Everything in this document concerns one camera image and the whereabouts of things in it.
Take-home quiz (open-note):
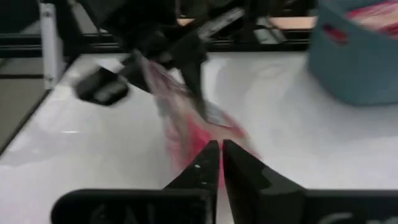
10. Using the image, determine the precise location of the white vertical post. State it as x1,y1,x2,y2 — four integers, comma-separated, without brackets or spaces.
39,2,65,91

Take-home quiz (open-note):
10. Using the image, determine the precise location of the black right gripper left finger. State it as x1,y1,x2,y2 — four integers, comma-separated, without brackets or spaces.
50,139,220,224

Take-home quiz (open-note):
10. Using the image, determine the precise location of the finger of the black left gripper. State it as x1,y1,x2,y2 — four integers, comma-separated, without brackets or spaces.
119,51,154,93
172,37,209,123

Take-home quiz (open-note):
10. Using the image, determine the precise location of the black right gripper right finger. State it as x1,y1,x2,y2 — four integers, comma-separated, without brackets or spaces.
222,139,398,224

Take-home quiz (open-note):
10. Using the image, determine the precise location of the red microwave popcorn bag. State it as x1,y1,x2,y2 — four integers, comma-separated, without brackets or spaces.
345,0,398,40
141,58,259,187

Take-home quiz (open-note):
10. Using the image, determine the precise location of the teal plastic basket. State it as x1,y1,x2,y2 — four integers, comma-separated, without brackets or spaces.
307,0,398,106

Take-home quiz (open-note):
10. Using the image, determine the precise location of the light wooden side board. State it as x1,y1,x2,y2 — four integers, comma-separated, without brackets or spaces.
177,16,315,31

